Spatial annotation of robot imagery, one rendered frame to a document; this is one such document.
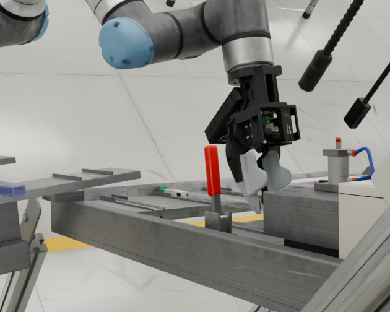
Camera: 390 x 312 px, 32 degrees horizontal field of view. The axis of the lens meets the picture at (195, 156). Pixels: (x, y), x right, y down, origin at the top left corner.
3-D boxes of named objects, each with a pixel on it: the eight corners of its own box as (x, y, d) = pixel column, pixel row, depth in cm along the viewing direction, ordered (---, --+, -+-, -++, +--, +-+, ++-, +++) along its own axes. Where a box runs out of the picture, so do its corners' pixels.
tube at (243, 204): (159, 194, 126) (158, 188, 126) (165, 194, 127) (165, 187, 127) (362, 229, 84) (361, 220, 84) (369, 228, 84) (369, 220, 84)
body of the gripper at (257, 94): (261, 145, 95) (250, 62, 96) (226, 155, 102) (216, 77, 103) (303, 143, 99) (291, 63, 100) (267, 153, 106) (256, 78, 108)
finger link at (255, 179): (262, 211, 95) (257, 146, 97) (238, 215, 100) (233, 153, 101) (280, 210, 97) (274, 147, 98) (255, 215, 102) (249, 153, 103)
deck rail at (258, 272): (51, 231, 117) (49, 195, 117) (62, 230, 118) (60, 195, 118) (355, 340, 57) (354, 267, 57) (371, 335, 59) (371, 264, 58)
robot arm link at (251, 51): (212, 51, 104) (254, 52, 108) (216, 79, 104) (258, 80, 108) (241, 35, 98) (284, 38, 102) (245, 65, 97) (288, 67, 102)
